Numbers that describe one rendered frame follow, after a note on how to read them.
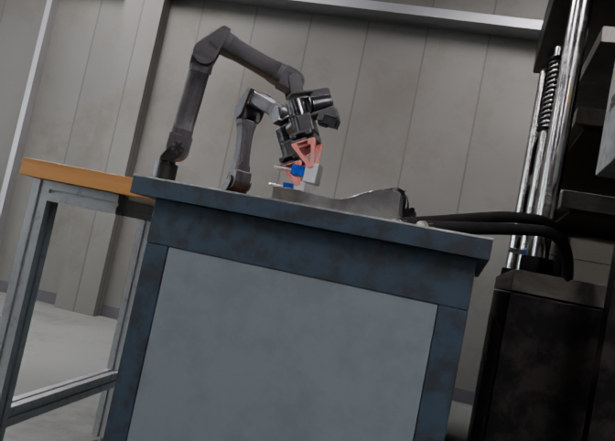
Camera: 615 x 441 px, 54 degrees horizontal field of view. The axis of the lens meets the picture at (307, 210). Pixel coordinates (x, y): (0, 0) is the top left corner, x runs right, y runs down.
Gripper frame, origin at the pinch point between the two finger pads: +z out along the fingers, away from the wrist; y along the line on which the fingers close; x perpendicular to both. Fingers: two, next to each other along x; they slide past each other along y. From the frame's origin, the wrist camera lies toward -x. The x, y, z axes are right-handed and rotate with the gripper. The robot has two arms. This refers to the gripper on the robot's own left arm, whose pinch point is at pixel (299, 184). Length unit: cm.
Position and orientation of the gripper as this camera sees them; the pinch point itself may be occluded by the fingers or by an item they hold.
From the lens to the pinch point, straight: 196.2
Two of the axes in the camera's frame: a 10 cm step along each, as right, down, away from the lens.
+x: -9.3, 3.0, 2.3
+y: 2.7, 0.9, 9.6
